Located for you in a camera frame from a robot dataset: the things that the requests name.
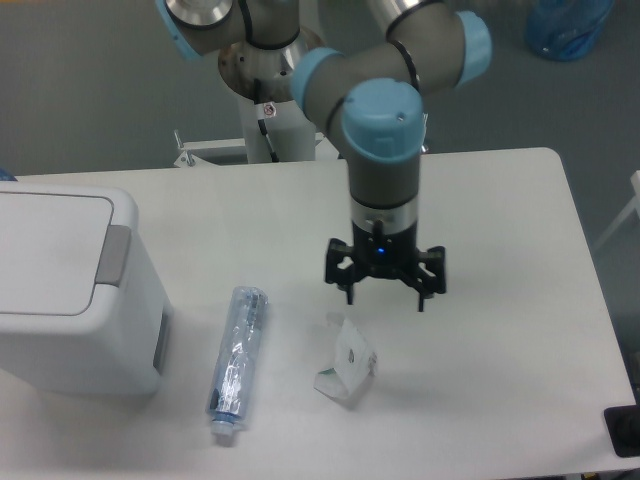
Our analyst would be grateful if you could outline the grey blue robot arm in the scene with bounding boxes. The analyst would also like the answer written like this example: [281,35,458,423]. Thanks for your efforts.
[156,1,492,299]

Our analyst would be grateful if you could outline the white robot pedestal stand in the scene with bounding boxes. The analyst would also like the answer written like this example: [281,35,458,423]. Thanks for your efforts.
[172,24,351,169]

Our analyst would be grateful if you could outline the black device at table edge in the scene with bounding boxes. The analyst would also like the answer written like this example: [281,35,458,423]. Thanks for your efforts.
[604,405,639,458]

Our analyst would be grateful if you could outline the crushed clear plastic bottle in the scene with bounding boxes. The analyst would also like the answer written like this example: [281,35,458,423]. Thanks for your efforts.
[205,286,268,446]

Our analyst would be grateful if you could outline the white push-lid trash can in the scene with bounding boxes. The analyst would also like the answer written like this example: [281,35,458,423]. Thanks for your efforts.
[1,181,172,395]

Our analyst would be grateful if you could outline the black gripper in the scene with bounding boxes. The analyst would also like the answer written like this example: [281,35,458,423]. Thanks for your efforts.
[324,222,446,312]

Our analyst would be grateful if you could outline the white frame at right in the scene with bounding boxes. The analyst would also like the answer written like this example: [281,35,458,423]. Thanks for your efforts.
[593,170,639,252]

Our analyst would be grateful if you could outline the blue object at left edge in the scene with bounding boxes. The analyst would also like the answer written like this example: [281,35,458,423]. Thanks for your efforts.
[0,169,16,181]

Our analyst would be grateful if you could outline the blue water jug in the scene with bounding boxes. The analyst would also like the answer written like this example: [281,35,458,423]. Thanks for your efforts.
[524,0,615,62]

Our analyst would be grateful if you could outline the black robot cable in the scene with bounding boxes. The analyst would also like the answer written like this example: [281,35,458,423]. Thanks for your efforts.
[252,77,280,164]

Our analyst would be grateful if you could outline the crumpled white paper carton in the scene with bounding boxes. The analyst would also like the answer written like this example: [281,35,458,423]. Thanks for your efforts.
[314,312,378,401]

